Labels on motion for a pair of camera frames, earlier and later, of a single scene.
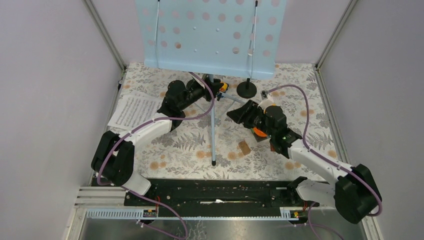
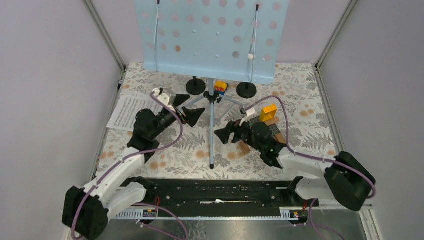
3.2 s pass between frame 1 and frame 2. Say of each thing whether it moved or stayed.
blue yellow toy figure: stayed
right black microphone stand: stayed
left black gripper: moved
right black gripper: moved
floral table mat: stayed
